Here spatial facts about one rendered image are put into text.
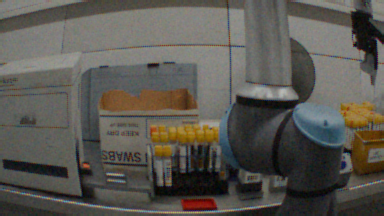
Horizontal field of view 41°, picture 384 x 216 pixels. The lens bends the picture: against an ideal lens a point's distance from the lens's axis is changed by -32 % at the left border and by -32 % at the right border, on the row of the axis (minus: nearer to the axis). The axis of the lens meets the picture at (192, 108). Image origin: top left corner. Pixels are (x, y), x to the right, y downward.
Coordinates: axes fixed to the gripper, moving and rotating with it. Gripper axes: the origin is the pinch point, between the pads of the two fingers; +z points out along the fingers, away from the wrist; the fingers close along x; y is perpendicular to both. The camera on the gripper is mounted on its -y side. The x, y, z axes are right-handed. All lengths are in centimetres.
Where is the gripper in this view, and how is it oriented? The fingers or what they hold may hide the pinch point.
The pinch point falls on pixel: (374, 80)
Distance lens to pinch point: 159.5
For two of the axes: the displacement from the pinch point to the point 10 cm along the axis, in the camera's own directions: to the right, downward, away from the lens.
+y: -10.0, 0.0, -0.3
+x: 0.3, 1.8, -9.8
